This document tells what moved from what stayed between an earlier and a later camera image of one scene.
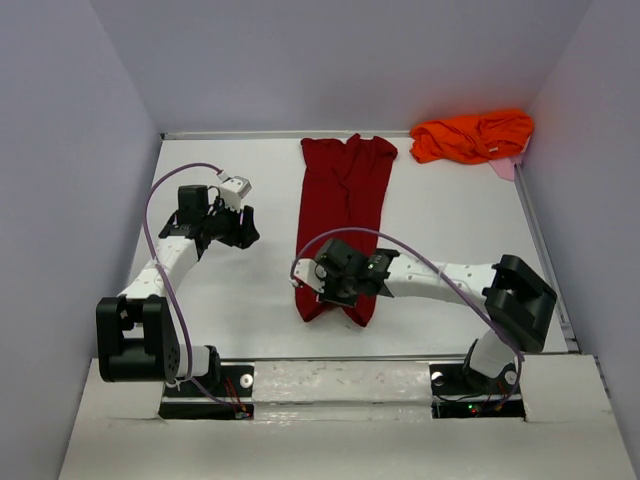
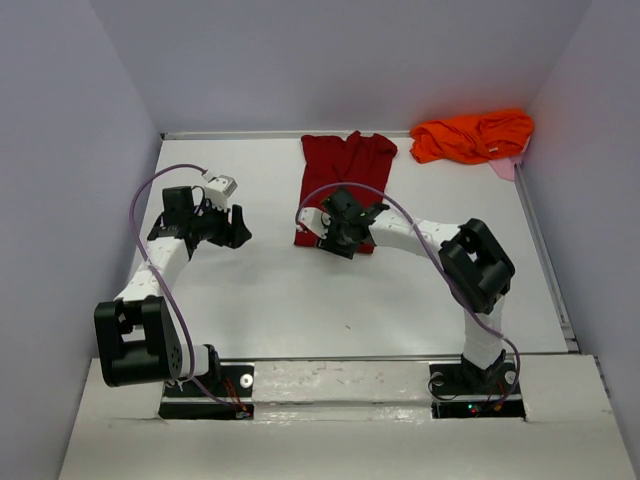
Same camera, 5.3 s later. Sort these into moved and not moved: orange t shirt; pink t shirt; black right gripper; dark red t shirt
Moved: black right gripper; dark red t shirt
Not moved: pink t shirt; orange t shirt
